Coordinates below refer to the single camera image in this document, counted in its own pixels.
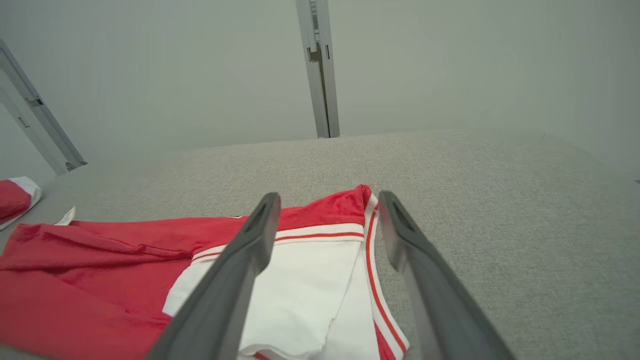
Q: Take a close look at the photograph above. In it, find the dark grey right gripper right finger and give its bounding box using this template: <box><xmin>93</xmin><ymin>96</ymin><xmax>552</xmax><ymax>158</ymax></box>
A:
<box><xmin>378</xmin><ymin>190</ymin><xmax>516</xmax><ymax>360</ymax></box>

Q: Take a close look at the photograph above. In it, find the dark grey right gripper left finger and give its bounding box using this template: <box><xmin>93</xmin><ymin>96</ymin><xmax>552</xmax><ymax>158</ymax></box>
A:
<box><xmin>147</xmin><ymin>192</ymin><xmax>282</xmax><ymax>360</ymax></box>

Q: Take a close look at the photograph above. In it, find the red Bulls basketball jersey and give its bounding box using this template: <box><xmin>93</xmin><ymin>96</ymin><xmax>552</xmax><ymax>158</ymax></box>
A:
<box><xmin>0</xmin><ymin>184</ymin><xmax>411</xmax><ymax>360</ymax></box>

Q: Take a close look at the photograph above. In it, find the red shirt with white trim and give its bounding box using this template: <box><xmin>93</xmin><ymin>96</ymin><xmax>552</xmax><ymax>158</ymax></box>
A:
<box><xmin>0</xmin><ymin>176</ymin><xmax>42</xmax><ymax>232</ymax></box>

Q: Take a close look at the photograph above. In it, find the grey partition post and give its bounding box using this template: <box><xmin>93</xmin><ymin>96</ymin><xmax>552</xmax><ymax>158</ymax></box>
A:
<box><xmin>295</xmin><ymin>0</ymin><xmax>329</xmax><ymax>139</ymax></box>
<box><xmin>0</xmin><ymin>87</ymin><xmax>66</xmax><ymax>176</ymax></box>
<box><xmin>0</xmin><ymin>40</ymin><xmax>88</xmax><ymax>172</ymax></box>
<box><xmin>316</xmin><ymin>0</ymin><xmax>341</xmax><ymax>138</ymax></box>

